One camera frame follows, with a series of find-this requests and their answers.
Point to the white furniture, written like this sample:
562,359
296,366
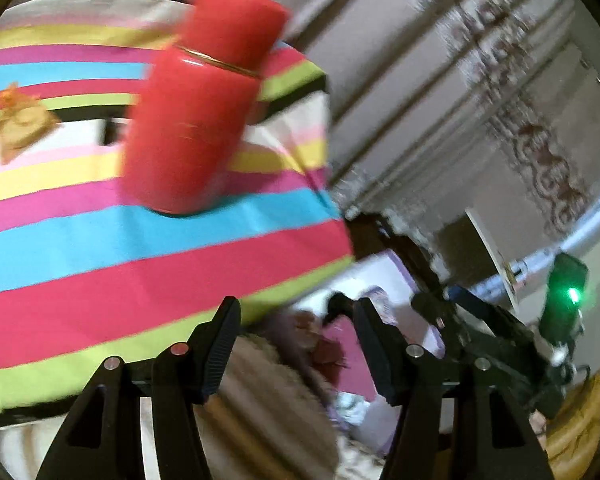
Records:
485,250

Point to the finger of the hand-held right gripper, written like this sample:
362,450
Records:
336,304

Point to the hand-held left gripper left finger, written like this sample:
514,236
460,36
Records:
220,350

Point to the person's right forearm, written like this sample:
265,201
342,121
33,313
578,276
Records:
575,425

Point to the red jar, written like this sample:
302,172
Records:
190,125

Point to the maroon cloth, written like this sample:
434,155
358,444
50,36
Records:
347,360

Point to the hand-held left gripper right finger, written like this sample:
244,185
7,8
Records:
375,355

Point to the small tan toy figure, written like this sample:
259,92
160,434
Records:
22,125

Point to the lace sheer curtain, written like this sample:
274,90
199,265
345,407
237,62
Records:
550,170

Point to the purple cardboard box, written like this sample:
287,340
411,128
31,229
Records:
395,280

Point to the beige curtain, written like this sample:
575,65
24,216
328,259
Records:
405,85

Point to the colourful striped cloth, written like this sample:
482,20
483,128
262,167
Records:
130,260

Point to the light blue fleece garment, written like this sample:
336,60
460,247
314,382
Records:
355,407

